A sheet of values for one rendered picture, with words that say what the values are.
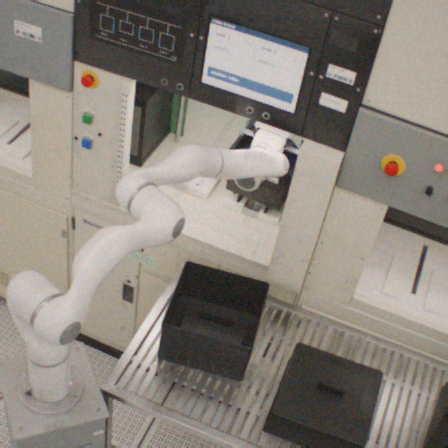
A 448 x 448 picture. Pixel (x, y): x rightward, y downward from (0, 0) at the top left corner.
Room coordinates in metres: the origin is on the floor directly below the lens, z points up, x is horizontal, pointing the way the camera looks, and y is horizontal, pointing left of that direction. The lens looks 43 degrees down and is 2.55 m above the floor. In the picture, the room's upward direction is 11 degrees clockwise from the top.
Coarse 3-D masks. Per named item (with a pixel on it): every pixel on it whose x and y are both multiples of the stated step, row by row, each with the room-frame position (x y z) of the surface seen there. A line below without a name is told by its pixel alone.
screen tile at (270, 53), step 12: (264, 48) 1.73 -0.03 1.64; (276, 48) 1.72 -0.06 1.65; (276, 60) 1.72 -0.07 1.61; (288, 60) 1.71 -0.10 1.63; (300, 60) 1.70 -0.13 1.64; (264, 72) 1.72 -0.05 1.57; (276, 72) 1.72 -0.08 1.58; (288, 72) 1.71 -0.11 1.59; (276, 84) 1.71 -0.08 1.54; (288, 84) 1.71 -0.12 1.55
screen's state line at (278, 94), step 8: (208, 72) 1.76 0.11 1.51; (216, 72) 1.76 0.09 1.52; (224, 72) 1.75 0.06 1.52; (224, 80) 1.75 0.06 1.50; (232, 80) 1.75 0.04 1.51; (240, 80) 1.74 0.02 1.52; (248, 80) 1.73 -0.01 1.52; (248, 88) 1.73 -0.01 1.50; (256, 88) 1.73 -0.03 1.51; (264, 88) 1.72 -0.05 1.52; (272, 88) 1.72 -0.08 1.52; (272, 96) 1.71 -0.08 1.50; (280, 96) 1.71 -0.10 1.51; (288, 96) 1.70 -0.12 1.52
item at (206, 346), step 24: (192, 264) 1.58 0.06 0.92; (192, 288) 1.58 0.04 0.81; (216, 288) 1.57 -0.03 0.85; (240, 288) 1.56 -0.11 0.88; (264, 288) 1.55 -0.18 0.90; (168, 312) 1.39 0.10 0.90; (192, 312) 1.51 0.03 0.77; (216, 312) 1.53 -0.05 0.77; (240, 312) 1.55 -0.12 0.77; (168, 336) 1.31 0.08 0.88; (192, 336) 1.30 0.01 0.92; (216, 336) 1.43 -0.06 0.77; (240, 336) 1.45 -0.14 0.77; (168, 360) 1.31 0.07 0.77; (192, 360) 1.30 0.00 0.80; (216, 360) 1.29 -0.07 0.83; (240, 360) 1.28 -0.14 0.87
